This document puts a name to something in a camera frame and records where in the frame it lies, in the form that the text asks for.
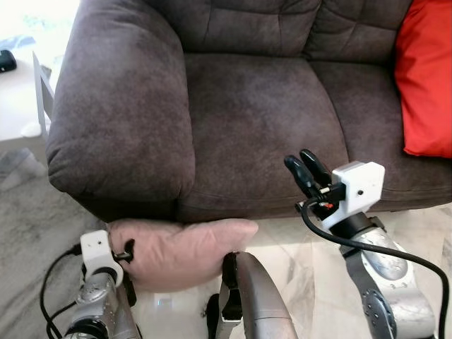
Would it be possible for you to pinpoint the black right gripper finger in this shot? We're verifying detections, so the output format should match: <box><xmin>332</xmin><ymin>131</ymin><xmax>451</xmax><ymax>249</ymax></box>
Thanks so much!
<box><xmin>285</xmin><ymin>155</ymin><xmax>319</xmax><ymax>198</ymax></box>
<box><xmin>300</xmin><ymin>149</ymin><xmax>333</xmax><ymax>188</ymax></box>

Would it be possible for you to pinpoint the pink velvet pillow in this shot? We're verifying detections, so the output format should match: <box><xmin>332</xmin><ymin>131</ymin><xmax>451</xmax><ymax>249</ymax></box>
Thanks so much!
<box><xmin>108</xmin><ymin>218</ymin><xmax>259</xmax><ymax>293</ymax></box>

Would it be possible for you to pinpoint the dark brown fabric sofa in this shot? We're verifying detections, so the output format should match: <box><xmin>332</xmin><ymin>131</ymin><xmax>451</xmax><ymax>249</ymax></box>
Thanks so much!
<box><xmin>46</xmin><ymin>0</ymin><xmax>452</xmax><ymax>223</ymax></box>

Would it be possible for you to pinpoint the grey shaggy rug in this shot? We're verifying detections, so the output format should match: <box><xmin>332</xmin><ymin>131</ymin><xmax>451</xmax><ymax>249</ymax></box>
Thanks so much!
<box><xmin>0</xmin><ymin>148</ymin><xmax>107</xmax><ymax>339</ymax></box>

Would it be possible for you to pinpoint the red cushion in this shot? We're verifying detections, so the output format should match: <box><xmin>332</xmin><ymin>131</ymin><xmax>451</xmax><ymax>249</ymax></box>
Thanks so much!
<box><xmin>393</xmin><ymin>0</ymin><xmax>452</xmax><ymax>158</ymax></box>

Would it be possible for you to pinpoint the small black object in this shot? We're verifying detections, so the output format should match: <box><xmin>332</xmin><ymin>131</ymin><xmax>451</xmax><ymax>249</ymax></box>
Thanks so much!
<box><xmin>0</xmin><ymin>49</ymin><xmax>17</xmax><ymax>73</ymax></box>

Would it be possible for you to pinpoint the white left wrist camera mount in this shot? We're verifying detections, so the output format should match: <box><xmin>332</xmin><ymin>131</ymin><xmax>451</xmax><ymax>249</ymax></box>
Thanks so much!
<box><xmin>80</xmin><ymin>230</ymin><xmax>124</xmax><ymax>278</ymax></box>

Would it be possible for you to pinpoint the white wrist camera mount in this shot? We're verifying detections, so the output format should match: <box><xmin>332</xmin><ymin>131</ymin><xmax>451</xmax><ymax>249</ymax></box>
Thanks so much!
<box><xmin>80</xmin><ymin>230</ymin><xmax>124</xmax><ymax>278</ymax></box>
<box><xmin>321</xmin><ymin>162</ymin><xmax>386</xmax><ymax>230</ymax></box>

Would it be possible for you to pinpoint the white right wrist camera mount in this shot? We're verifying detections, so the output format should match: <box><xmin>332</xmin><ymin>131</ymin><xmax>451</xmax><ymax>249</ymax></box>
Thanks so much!
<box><xmin>321</xmin><ymin>162</ymin><xmax>386</xmax><ymax>230</ymax></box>

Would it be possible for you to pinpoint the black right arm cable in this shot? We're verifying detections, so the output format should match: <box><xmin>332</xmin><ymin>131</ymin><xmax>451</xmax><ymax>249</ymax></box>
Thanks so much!
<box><xmin>302</xmin><ymin>200</ymin><xmax>451</xmax><ymax>339</ymax></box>

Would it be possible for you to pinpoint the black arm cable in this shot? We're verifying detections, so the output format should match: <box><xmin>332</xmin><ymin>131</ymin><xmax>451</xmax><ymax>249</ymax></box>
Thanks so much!
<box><xmin>40</xmin><ymin>245</ymin><xmax>82</xmax><ymax>339</ymax></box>
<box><xmin>302</xmin><ymin>200</ymin><xmax>451</xmax><ymax>339</ymax></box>

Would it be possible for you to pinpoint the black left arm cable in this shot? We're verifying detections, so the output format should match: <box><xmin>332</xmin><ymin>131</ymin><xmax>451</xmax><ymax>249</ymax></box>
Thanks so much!
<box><xmin>40</xmin><ymin>245</ymin><xmax>82</xmax><ymax>339</ymax></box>

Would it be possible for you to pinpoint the grey metal frame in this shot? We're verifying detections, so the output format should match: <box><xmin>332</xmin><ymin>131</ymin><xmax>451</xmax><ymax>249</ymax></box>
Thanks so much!
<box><xmin>32</xmin><ymin>51</ymin><xmax>56</xmax><ymax>142</ymax></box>

